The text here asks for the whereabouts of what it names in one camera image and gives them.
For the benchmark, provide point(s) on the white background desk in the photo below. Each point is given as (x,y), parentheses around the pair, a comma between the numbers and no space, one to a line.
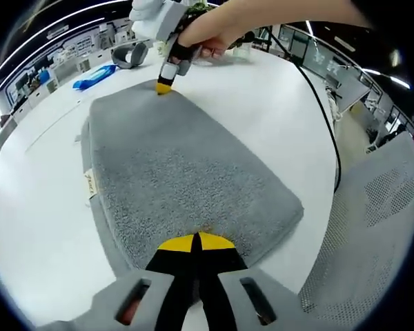
(352,91)

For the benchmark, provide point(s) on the grey towel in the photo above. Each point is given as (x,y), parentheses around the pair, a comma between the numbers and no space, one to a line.
(193,165)

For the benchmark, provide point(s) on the white table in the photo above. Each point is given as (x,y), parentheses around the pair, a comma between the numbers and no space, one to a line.
(38,207)

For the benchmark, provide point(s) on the grey mesh office chair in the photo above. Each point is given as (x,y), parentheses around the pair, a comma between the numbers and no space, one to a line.
(365,213)

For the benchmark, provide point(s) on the grey padded headset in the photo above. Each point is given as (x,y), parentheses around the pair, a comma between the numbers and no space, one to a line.
(129,57)

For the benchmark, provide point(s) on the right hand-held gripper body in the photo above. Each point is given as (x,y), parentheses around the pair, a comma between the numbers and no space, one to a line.
(152,17)

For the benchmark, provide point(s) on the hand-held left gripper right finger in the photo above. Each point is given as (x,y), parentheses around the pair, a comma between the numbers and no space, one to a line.
(248,300)

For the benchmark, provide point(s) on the glass vase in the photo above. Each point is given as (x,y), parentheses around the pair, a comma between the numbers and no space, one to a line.
(242,53)

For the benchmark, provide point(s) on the blue wet wipes packet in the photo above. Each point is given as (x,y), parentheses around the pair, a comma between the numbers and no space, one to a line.
(95,76)

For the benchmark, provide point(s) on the blue container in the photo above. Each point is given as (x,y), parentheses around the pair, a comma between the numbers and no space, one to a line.
(43,77)

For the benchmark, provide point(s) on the person's right hand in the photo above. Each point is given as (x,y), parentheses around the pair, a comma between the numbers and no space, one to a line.
(210,39)

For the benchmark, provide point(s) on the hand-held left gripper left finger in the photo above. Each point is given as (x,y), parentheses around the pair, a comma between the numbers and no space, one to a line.
(138,300)

